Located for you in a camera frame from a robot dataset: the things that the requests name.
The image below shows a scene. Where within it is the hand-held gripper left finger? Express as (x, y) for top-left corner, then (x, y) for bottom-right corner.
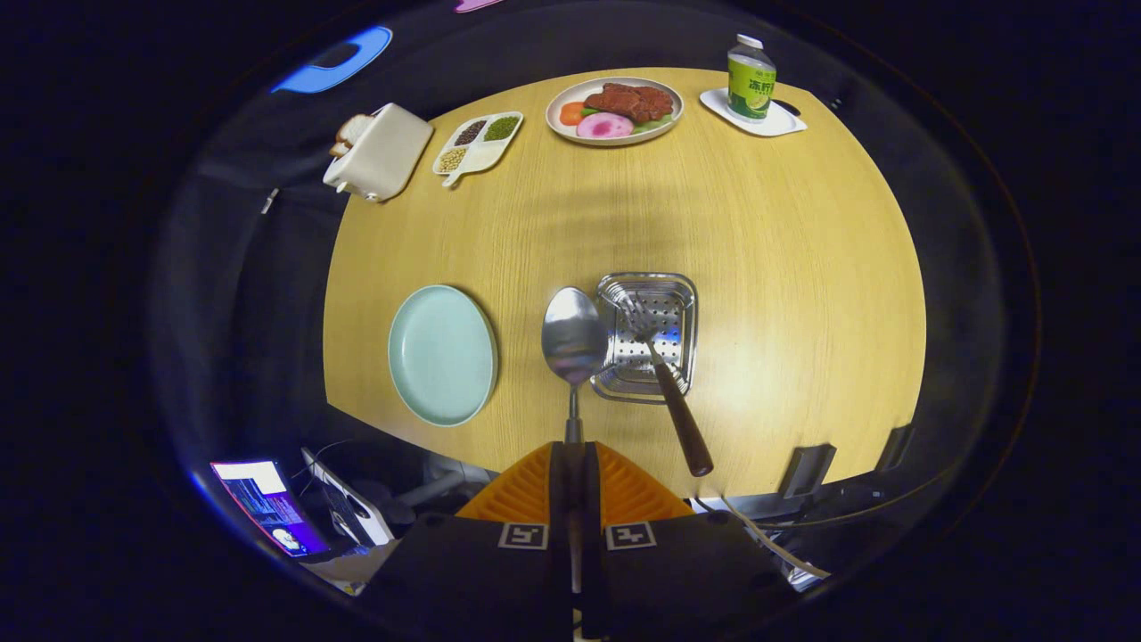
(357, 440), (576, 642)

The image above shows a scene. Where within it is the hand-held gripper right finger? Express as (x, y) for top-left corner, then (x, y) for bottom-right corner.
(582, 440), (800, 642)

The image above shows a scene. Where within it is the brown handled metal fork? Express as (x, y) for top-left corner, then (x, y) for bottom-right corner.
(615, 290), (715, 478)

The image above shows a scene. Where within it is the metal spoon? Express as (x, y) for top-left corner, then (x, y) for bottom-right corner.
(541, 285), (610, 589)

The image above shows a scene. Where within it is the mint green plate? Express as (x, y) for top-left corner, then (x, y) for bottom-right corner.
(388, 284), (499, 428)

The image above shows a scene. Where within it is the perforated metal drainer basket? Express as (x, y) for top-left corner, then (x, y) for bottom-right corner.
(590, 272), (699, 405)

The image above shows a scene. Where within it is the lit monitor screen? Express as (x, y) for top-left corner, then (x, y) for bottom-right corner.
(210, 459), (332, 560)

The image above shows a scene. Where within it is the white divided condiment dish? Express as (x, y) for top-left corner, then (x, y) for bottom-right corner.
(432, 111), (525, 189)

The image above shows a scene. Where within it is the white round food plate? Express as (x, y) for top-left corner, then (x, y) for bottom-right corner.
(545, 76), (685, 147)

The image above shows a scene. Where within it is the pink round food slice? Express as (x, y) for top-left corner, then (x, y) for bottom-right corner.
(576, 111), (635, 140)

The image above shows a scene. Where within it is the white toaster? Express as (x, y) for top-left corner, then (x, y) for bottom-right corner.
(323, 103), (435, 203)

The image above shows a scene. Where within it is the brown meat piece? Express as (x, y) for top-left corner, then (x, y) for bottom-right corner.
(584, 82), (675, 124)

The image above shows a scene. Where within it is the white square coaster tray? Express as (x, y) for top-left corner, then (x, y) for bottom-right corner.
(699, 86), (809, 138)

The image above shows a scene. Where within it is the green label drink bottle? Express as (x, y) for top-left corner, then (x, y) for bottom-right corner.
(726, 34), (777, 123)

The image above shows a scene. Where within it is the white cable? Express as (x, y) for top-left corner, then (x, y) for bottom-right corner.
(718, 495), (830, 580)

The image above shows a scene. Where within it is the dark table leg bracket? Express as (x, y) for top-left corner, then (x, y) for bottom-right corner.
(780, 443), (839, 498)
(878, 426), (915, 472)

